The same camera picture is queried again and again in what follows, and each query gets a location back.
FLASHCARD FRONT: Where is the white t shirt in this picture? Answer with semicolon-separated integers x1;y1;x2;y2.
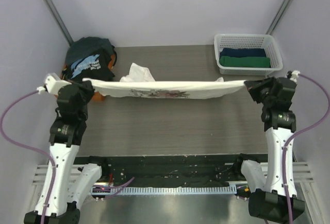
83;63;244;99

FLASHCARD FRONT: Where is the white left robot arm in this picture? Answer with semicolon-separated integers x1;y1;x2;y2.
24;81;110;223

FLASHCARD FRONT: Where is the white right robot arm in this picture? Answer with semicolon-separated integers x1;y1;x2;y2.
233;77;305;223

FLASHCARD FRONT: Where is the orange wooden tray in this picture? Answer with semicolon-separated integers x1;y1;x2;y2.
60;53;117;102

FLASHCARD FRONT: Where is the rolled green t shirt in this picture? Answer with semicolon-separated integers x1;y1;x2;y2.
219;56;271;68

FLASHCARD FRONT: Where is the black printed t shirt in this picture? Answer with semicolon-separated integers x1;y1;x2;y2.
61;49;116;82

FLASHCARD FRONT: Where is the dark teal t shirt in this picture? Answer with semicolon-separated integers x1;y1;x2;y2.
65;37;117;66

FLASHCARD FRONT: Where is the rolled navy t shirt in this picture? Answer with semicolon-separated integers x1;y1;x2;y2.
219;48;267;58

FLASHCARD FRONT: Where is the white plastic basket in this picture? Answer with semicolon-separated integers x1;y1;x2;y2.
214;34;283;76

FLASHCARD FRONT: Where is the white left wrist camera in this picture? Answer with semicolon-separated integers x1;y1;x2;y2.
36;73;71;95

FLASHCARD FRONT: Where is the right aluminium frame post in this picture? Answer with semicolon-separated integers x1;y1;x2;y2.
266;0;293;35

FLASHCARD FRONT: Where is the aluminium frame post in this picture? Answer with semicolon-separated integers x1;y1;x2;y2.
43;0;73;46
266;0;293;35

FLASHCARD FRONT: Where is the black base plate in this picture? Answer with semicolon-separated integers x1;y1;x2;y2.
74;153;297;187

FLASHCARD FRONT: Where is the white slotted cable duct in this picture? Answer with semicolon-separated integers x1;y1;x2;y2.
90;185;237;197

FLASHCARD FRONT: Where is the left aluminium frame post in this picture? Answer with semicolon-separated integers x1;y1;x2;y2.
43;0;73;46

